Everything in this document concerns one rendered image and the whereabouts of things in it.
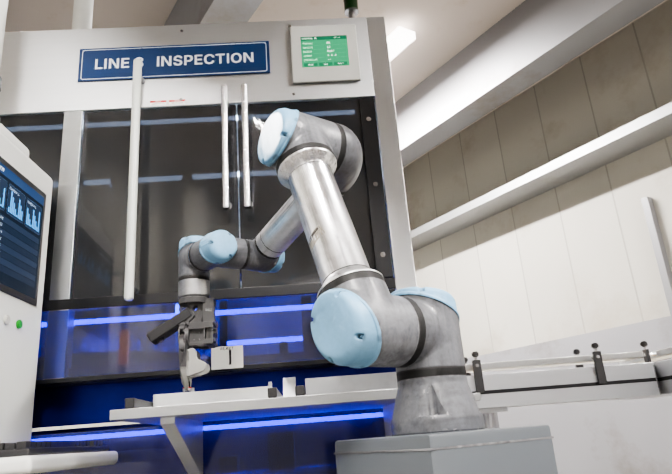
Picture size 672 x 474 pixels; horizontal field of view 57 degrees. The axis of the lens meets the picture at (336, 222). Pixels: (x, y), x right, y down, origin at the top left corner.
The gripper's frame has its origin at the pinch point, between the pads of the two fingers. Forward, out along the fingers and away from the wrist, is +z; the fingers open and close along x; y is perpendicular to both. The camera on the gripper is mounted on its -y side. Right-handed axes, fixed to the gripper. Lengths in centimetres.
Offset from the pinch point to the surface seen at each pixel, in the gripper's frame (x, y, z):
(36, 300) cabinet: 9.8, -39.9, -24.7
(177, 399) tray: -5.5, -0.5, 3.6
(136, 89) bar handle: 14, -18, -88
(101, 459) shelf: -2.2, -17.6, 14.8
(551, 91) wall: 228, 211, -204
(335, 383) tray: -16.9, 34.4, 3.5
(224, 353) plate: 20.5, 6.4, -9.3
